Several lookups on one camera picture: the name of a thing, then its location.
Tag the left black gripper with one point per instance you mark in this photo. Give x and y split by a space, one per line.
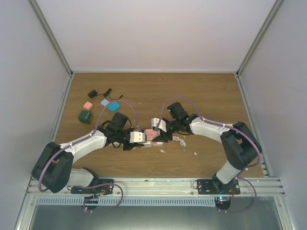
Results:
131 146

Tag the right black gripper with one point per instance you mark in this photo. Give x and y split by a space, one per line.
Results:
163 137

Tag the cyan square adapter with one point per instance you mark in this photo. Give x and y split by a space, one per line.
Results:
113 106

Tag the large pink adapter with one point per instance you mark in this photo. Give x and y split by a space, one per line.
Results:
151 134

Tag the light blue usb charger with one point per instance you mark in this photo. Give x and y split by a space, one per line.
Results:
105 103

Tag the dark green square adapter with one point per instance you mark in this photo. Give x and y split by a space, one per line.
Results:
85 117

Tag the small pink plug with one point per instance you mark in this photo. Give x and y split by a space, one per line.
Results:
88 106

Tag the black plug with cable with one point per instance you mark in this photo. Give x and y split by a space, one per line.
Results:
94 93

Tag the white grey plug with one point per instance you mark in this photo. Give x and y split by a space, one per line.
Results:
147 144

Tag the white power strip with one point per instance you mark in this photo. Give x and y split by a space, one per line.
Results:
157 144

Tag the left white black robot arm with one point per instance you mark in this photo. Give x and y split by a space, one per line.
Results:
54 170

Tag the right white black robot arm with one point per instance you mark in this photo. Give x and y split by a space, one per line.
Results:
240 145

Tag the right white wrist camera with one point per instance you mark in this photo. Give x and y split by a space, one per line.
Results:
158 124

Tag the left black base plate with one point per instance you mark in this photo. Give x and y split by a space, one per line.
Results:
97 187

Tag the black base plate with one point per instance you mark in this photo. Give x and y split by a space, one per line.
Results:
97 187
213 187

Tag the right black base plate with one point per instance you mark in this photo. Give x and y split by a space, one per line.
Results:
213 187

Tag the grey slotted cable duct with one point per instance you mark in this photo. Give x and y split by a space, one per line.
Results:
128 201

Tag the aluminium front rail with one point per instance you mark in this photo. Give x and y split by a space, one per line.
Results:
185 187

